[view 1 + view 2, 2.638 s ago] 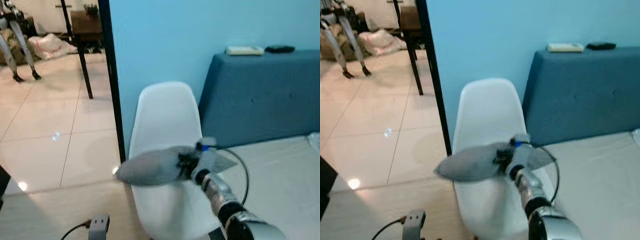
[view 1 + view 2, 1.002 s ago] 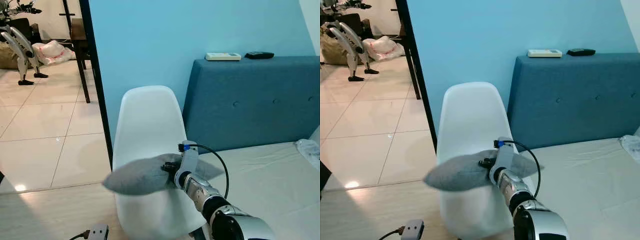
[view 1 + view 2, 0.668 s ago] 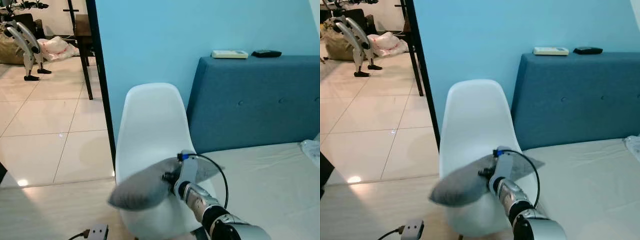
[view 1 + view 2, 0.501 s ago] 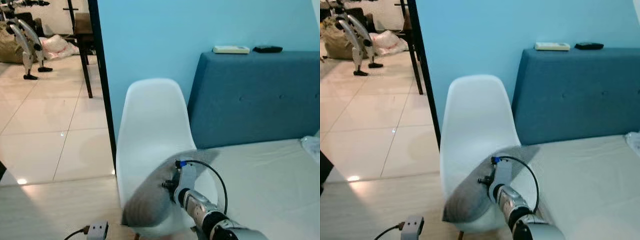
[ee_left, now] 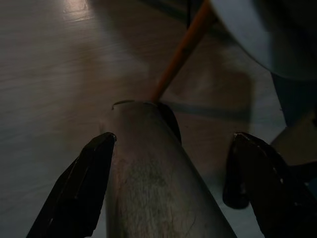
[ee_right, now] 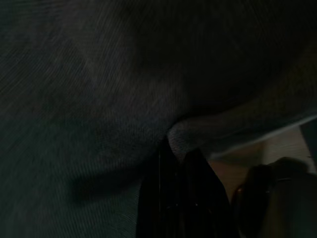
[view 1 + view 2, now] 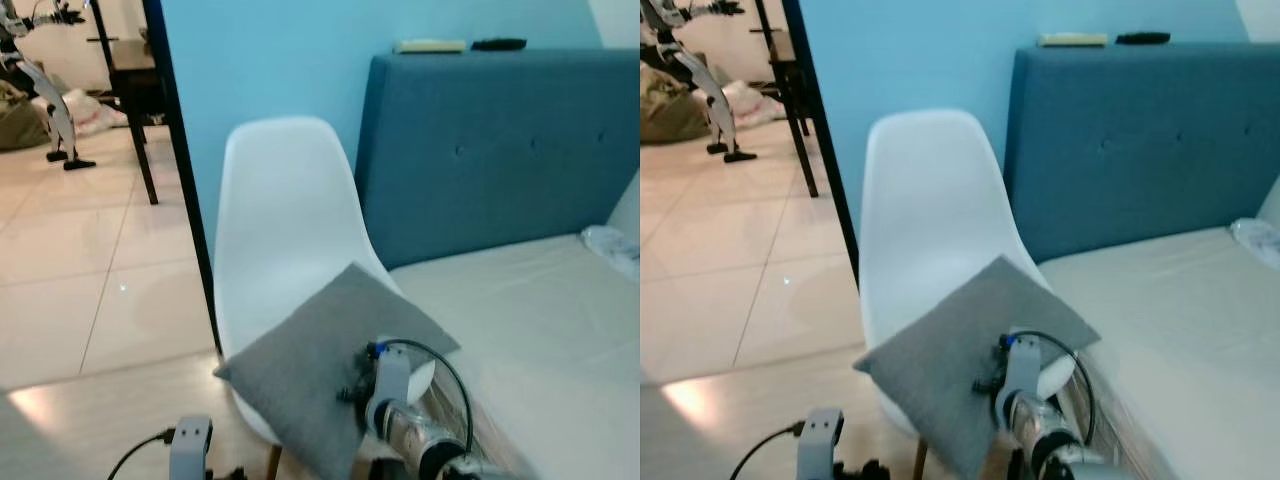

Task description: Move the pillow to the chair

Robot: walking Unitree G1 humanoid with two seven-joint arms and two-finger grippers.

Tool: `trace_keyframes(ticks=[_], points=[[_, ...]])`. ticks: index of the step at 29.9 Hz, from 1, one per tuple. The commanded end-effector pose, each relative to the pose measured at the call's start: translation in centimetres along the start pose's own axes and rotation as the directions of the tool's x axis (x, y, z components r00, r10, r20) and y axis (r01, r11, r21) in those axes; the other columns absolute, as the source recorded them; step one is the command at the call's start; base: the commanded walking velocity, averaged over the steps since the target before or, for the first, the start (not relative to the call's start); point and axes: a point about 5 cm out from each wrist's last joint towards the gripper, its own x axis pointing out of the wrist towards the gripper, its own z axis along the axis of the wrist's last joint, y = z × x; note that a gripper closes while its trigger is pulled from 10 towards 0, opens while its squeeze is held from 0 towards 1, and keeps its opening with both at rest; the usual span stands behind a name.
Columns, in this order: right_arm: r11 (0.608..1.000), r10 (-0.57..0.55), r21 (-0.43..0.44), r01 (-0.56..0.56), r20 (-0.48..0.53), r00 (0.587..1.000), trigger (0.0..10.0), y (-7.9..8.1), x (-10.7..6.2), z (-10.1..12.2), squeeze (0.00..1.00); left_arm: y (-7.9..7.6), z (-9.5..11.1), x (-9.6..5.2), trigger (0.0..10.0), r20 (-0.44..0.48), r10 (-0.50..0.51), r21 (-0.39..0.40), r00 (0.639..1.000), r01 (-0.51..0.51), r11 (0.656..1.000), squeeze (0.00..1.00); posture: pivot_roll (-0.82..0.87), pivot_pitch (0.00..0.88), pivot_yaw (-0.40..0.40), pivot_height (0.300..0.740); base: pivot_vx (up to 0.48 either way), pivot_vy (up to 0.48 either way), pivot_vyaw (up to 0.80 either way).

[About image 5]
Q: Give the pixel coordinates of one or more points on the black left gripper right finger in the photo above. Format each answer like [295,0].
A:
[267,188]

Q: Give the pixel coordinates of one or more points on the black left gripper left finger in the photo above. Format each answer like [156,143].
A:
[79,188]

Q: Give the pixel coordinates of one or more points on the white plastic chair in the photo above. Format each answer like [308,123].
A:
[267,32]

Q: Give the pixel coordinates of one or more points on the wooden chair leg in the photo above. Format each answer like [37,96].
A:
[183,49]

